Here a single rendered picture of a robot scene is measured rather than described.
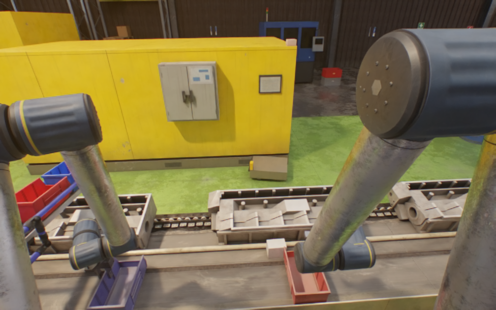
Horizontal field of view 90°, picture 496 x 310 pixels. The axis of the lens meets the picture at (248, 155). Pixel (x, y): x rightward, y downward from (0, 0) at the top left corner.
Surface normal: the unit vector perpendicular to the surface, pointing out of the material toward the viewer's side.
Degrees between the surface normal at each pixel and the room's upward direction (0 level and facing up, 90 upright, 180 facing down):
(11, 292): 64
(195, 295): 0
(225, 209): 10
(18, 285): 70
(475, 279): 86
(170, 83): 90
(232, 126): 90
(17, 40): 90
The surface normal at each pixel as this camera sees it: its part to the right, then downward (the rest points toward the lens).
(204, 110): 0.06, 0.48
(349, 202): -0.61, 0.60
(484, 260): -0.89, 0.17
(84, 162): 0.60, 0.62
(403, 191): -0.29, -0.56
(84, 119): 0.45, 0.09
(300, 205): 0.00, -0.78
